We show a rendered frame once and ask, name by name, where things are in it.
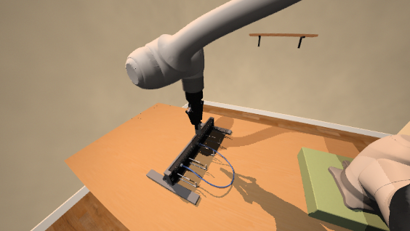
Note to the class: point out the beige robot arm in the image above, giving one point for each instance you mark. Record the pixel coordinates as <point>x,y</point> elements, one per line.
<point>377,180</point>

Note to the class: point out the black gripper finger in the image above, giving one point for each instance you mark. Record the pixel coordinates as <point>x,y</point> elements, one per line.
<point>193,116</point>
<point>200,111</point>

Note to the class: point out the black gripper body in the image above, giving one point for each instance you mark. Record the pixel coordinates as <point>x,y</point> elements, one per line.
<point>193,98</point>

